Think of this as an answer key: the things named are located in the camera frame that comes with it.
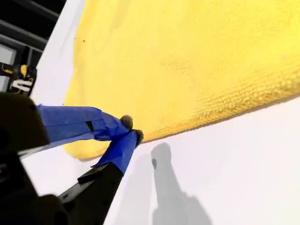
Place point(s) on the yellow microfibre towel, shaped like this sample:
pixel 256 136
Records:
pixel 175 58

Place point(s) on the yellow and black bar clamp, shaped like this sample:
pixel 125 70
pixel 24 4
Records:
pixel 23 70

